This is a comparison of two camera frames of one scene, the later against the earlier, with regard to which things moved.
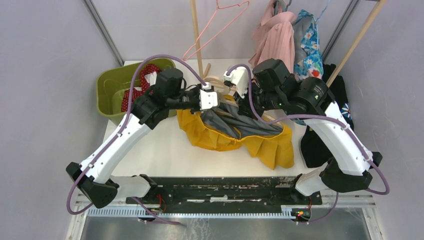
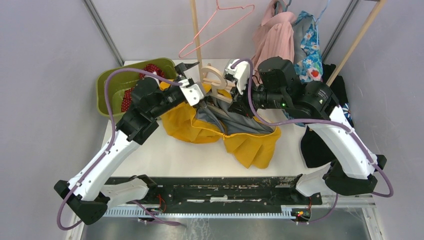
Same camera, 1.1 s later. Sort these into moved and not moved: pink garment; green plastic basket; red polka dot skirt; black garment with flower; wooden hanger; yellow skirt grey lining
Moved: yellow skirt grey lining; wooden hanger
Not moved: red polka dot skirt; black garment with flower; green plastic basket; pink garment
